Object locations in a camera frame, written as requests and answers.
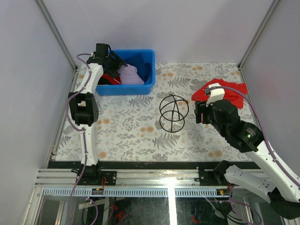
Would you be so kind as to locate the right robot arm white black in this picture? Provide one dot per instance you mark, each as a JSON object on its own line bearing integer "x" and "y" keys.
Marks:
{"x": 282, "y": 188}

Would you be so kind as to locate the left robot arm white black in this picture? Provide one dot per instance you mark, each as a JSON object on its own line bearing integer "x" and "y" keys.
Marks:
{"x": 82, "y": 110}

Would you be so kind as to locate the blue white cable duct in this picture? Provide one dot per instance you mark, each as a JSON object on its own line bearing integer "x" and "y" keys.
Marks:
{"x": 136, "y": 192}

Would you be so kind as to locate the lilac bucket hat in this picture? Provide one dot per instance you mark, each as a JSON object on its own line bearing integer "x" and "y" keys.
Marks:
{"x": 129, "y": 75}

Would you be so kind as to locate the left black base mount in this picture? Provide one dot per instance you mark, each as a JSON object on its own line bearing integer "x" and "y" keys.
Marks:
{"x": 103, "y": 177}

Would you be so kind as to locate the floral table mat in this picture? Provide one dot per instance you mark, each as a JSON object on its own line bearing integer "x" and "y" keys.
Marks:
{"x": 130, "y": 128}

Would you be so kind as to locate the navy blue hat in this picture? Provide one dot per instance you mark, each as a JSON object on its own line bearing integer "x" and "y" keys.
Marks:
{"x": 143, "y": 68}

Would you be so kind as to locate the left aluminium frame post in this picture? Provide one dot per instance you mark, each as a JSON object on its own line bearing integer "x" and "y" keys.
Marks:
{"x": 49, "y": 20}

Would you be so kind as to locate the black wire hat stand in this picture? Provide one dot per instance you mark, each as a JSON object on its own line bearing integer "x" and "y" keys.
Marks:
{"x": 173, "y": 111}

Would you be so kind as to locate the red cloth hat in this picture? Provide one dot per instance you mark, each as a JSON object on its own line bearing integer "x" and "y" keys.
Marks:
{"x": 235, "y": 98}

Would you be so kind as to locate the blue plastic bin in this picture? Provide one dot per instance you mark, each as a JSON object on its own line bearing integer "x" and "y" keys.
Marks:
{"x": 115, "y": 90}

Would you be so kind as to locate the aluminium front rail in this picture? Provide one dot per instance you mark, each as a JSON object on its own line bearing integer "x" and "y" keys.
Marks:
{"x": 125, "y": 178}

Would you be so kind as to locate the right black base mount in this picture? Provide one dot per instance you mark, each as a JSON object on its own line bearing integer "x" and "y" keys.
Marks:
{"x": 212, "y": 173}

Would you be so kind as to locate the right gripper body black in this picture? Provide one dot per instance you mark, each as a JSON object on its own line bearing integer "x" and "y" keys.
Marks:
{"x": 200, "y": 107}

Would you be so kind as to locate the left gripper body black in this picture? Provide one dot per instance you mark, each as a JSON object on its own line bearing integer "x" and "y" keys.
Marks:
{"x": 111, "y": 64}

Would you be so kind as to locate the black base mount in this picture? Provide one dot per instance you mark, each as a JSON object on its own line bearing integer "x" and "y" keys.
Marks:
{"x": 212, "y": 173}
{"x": 103, "y": 177}

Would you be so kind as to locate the red cap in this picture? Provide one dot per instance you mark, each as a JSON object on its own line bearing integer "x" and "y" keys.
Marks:
{"x": 105, "y": 79}

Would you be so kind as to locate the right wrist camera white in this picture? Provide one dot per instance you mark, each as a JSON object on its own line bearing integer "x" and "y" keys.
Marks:
{"x": 214, "y": 92}

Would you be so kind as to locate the aluminium frame post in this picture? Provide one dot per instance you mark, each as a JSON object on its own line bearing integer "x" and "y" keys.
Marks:
{"x": 258, "y": 33}
{"x": 49, "y": 20}

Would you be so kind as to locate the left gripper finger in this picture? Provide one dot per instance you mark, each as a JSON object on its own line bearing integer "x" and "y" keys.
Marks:
{"x": 115, "y": 60}
{"x": 114, "y": 72}

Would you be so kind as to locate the right aluminium frame post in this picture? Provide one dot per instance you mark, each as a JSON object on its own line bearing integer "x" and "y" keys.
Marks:
{"x": 258, "y": 33}

